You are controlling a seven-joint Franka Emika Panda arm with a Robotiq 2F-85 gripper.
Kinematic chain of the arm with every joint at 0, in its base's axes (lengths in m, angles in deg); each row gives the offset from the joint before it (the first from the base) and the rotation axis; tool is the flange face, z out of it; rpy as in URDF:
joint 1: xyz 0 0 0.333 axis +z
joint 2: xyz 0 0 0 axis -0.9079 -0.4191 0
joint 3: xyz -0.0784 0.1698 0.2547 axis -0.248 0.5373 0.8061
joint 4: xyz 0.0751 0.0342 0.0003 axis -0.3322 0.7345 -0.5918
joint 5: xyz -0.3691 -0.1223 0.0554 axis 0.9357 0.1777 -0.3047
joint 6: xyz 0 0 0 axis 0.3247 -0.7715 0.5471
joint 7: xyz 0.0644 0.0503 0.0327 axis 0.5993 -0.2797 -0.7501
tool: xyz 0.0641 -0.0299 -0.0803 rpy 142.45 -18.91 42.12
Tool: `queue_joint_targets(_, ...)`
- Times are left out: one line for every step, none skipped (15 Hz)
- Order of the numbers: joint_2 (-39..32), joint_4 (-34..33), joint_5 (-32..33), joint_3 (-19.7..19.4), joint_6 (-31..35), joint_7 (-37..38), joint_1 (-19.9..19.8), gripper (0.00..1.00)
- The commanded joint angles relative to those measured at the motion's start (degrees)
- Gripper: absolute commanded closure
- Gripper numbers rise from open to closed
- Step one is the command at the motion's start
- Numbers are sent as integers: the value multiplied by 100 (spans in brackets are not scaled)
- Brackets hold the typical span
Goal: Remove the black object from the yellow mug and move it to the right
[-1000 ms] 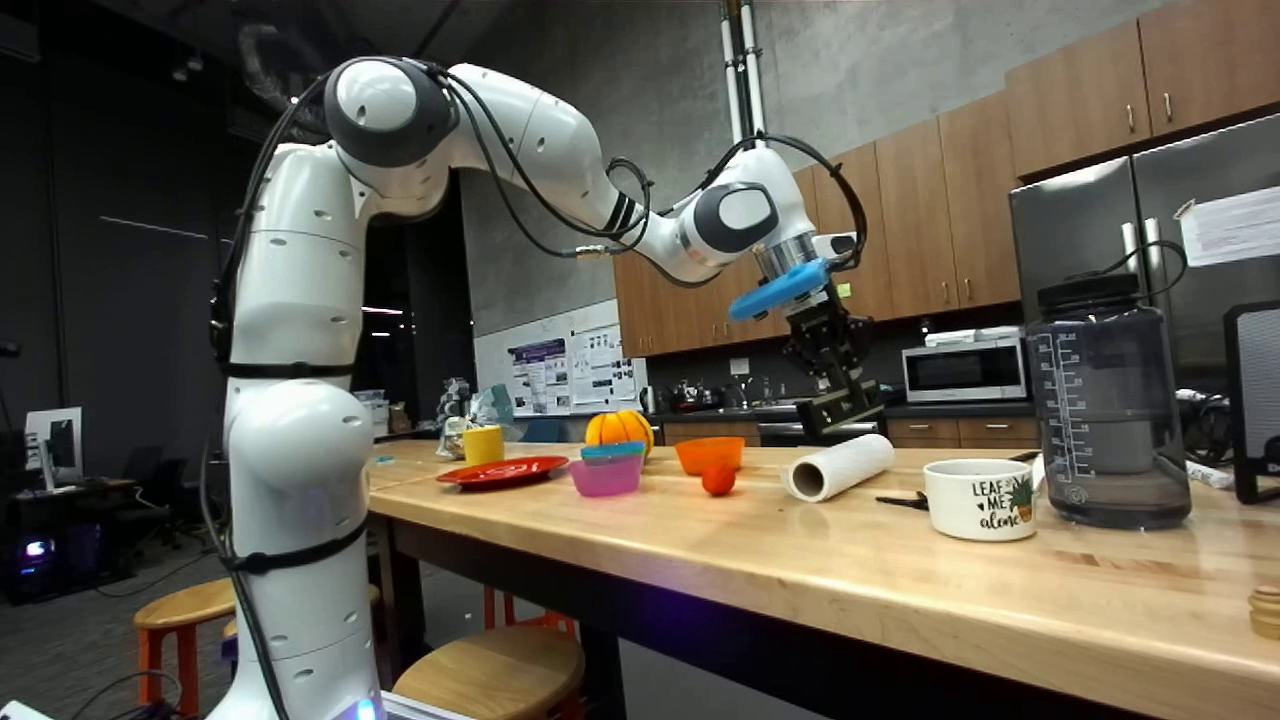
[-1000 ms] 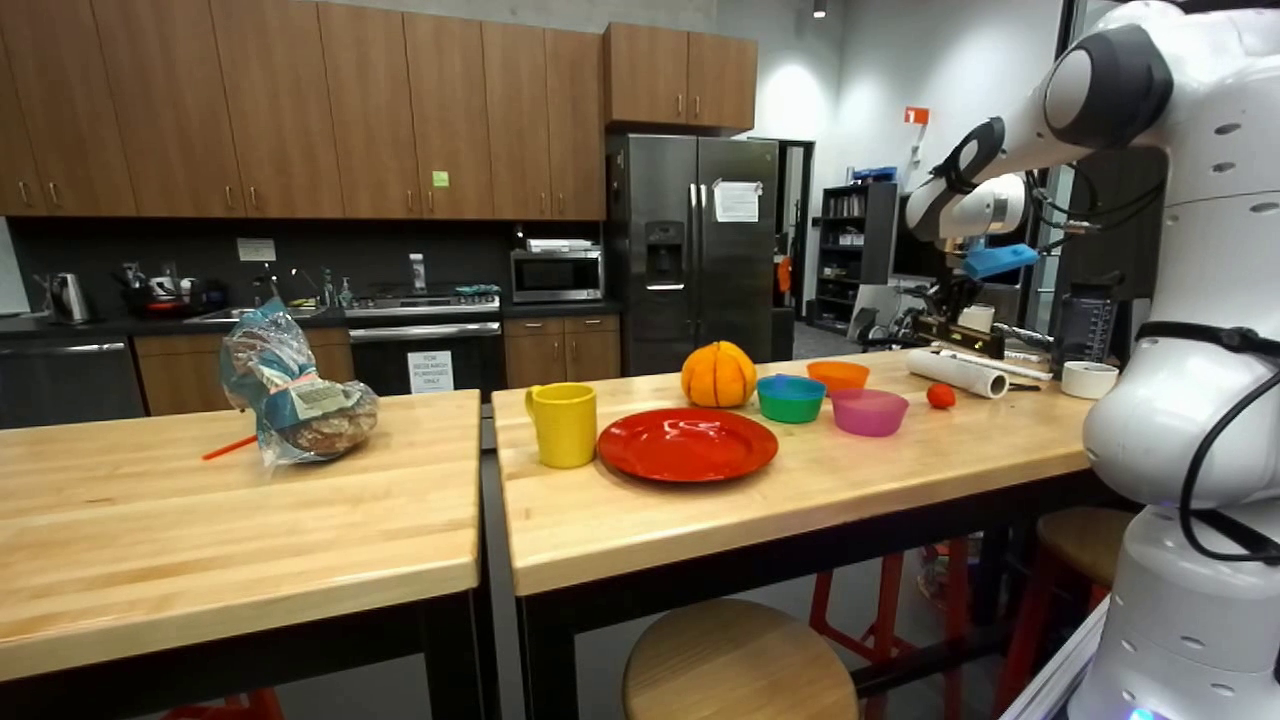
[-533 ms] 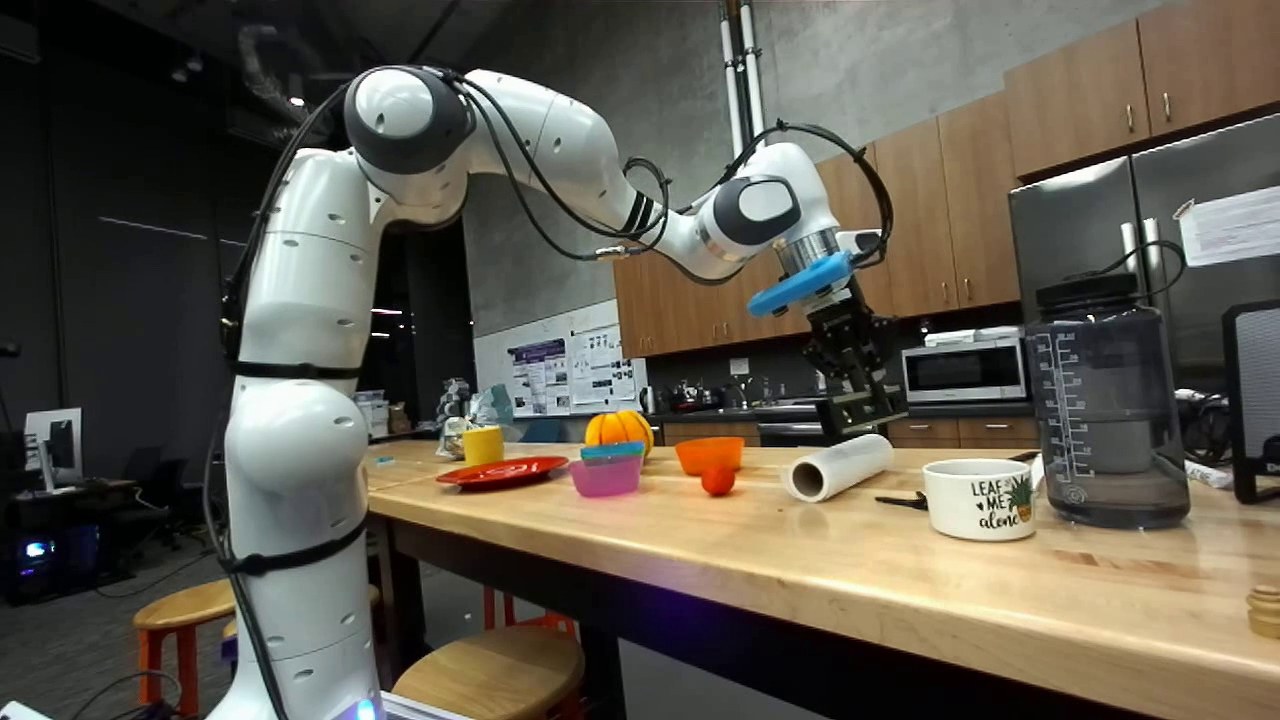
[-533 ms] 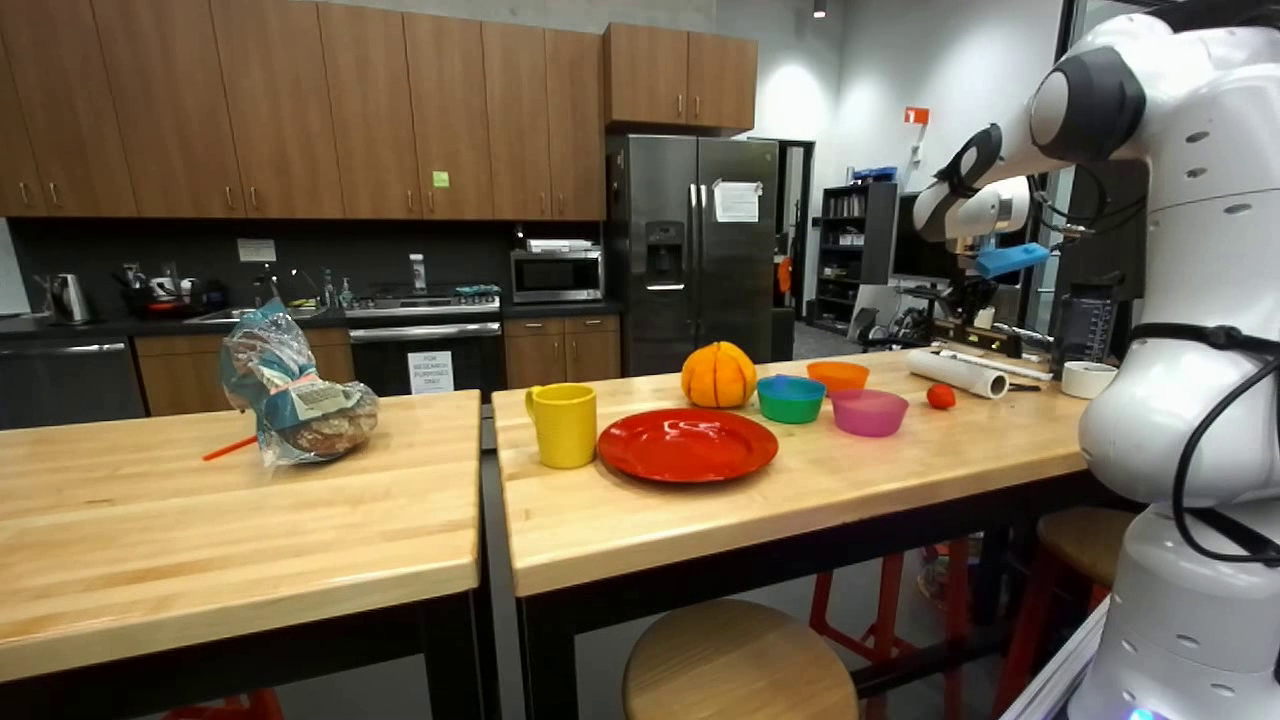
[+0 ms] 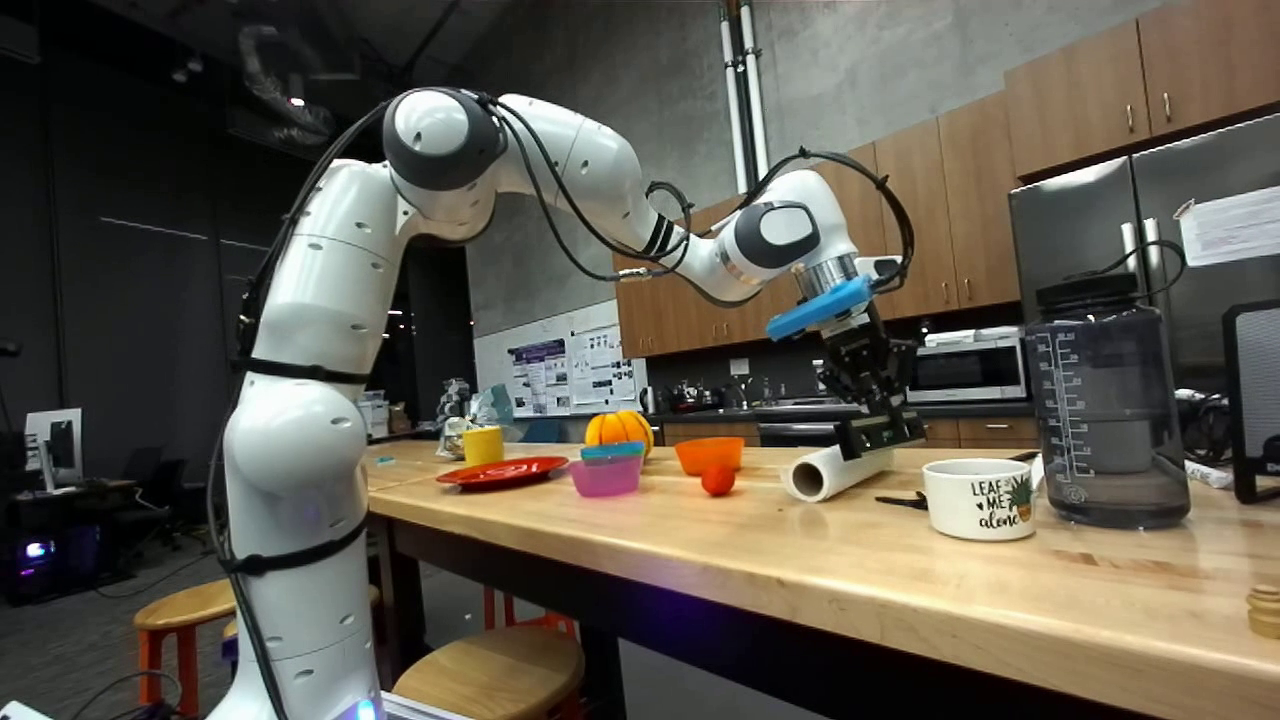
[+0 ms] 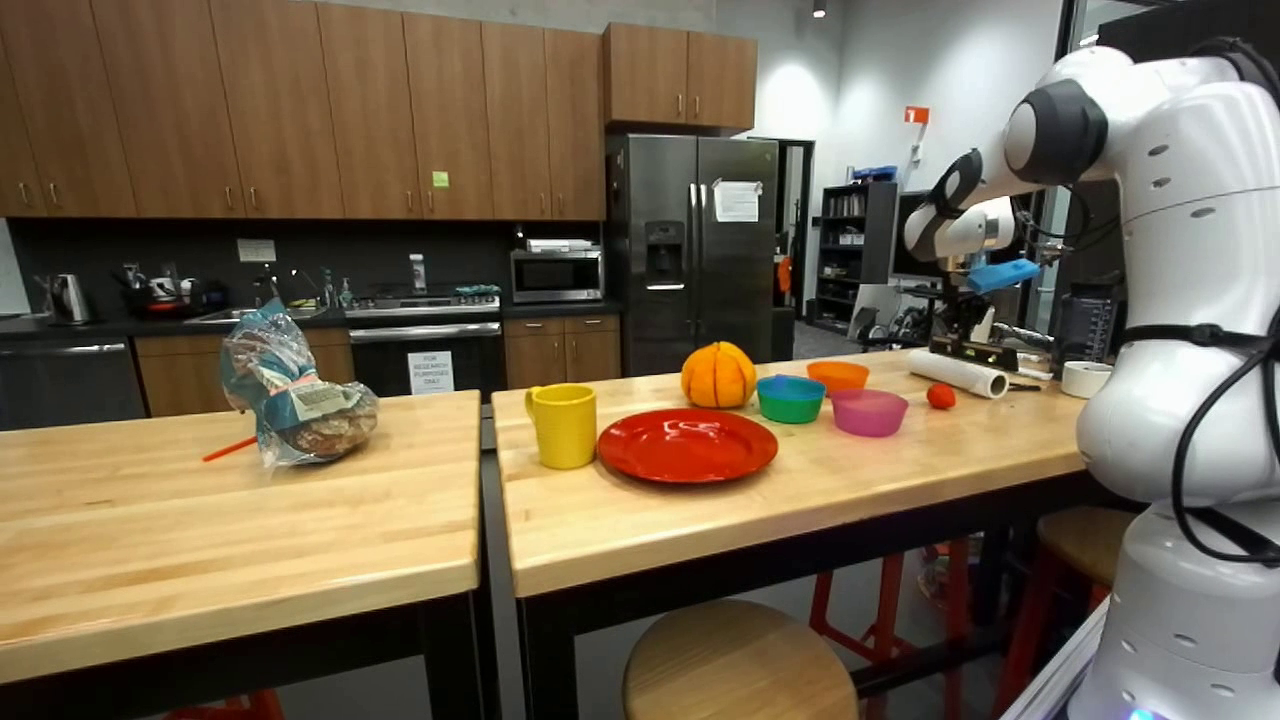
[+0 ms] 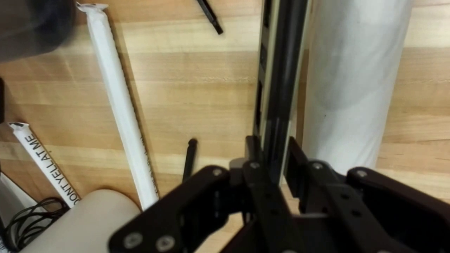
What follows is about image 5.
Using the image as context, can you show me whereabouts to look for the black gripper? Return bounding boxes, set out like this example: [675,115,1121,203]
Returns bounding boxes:
[814,309,930,453]

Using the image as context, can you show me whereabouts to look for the white printed mug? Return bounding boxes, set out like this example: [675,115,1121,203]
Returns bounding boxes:
[921,458,1040,544]

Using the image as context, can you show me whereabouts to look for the yellow mug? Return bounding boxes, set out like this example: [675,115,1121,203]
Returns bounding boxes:
[459,421,508,474]

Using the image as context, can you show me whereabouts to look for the white paper towel roll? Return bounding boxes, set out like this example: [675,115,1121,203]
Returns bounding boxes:
[780,439,898,508]

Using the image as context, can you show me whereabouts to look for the silver microwave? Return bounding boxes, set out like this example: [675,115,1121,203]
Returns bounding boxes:
[914,326,1033,408]

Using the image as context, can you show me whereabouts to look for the orange bowl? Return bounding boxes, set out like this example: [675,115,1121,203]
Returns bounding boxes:
[674,434,747,481]

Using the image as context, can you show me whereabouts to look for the dark clear measuring pitcher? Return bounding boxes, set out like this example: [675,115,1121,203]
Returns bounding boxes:
[1019,272,1197,532]

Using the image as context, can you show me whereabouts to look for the orange pumpkin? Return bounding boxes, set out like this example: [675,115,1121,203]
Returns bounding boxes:
[581,406,658,465]

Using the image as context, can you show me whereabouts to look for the green bowl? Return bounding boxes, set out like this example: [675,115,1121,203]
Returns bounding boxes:
[577,439,649,468]

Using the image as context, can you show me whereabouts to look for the pink bowl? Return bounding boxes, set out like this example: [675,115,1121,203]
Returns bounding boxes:
[569,458,644,504]

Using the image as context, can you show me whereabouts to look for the stainless steel refrigerator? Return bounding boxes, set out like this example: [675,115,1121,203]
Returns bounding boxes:
[1008,107,1280,474]

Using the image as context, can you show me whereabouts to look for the black tablet screen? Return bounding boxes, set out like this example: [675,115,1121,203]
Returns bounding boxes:
[1219,294,1280,508]

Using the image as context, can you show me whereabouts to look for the red plate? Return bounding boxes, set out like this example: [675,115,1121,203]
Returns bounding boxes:
[432,453,571,495]

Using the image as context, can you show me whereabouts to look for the white paper on refrigerator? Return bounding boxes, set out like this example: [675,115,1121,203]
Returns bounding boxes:
[1174,182,1280,272]

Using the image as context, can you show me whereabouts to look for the brown cabinets above refrigerator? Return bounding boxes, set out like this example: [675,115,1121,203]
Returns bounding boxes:
[1002,0,1280,185]

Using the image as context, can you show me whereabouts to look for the tan round stack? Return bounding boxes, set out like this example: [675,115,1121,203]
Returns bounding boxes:
[1244,579,1280,640]

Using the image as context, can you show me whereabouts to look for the round wooden stool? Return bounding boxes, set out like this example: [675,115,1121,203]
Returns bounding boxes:
[389,622,591,720]
[132,578,249,720]

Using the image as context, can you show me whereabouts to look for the small desktop monitor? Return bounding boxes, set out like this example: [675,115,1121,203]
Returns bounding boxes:
[19,406,90,500]

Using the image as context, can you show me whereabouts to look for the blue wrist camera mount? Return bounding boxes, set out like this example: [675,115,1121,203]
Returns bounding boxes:
[766,272,894,345]

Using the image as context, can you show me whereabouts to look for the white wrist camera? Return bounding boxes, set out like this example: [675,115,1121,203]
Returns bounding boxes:
[866,253,914,294]

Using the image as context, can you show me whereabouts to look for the brown wall cabinets row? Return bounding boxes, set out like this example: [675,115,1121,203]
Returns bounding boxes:
[612,87,1026,364]

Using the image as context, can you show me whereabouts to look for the black metal table frame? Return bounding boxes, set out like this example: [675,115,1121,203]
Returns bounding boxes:
[365,512,1164,720]

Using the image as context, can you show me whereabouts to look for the white wall poster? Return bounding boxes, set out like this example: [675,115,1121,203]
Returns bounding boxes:
[471,302,652,425]

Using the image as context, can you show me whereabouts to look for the black robot arm cables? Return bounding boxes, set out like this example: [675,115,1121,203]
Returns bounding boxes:
[205,91,923,720]

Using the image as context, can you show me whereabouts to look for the red metal stool frame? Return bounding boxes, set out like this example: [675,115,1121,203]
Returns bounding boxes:
[476,585,581,649]

